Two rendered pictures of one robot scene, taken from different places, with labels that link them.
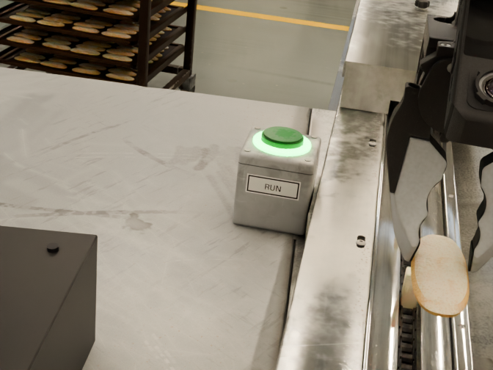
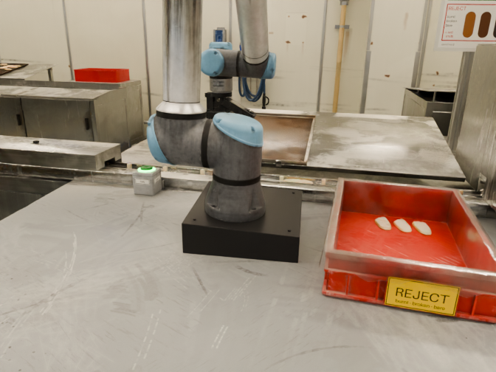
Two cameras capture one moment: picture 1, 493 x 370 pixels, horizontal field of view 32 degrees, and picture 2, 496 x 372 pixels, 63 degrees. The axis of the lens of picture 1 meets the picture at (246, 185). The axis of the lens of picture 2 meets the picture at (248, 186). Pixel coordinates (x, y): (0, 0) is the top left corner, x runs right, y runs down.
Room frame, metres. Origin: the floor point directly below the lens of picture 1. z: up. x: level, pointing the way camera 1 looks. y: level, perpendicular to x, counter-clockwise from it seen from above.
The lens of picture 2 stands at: (0.32, 1.19, 1.28)
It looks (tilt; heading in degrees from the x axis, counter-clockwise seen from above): 19 degrees down; 274
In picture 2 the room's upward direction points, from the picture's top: 1 degrees clockwise
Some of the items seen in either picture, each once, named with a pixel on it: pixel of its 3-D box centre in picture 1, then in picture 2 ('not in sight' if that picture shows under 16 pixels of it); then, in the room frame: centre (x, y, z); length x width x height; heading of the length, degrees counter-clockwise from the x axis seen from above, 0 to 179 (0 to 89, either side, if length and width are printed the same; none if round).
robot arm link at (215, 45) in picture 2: not in sight; (220, 60); (0.51, -0.13, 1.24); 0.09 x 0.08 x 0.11; 86
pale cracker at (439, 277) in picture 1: (440, 269); not in sight; (0.49, -0.13, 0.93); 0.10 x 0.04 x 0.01; 173
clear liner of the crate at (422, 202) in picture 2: not in sight; (400, 232); (0.02, 0.31, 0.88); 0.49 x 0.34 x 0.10; 79
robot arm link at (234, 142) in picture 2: not in sight; (235, 144); (0.42, 0.28, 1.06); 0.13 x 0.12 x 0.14; 176
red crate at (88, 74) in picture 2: not in sight; (102, 74); (2.38, -3.45, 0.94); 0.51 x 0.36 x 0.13; 177
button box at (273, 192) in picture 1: (277, 195); (147, 185); (0.74, -0.03, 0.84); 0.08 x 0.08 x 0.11; 83
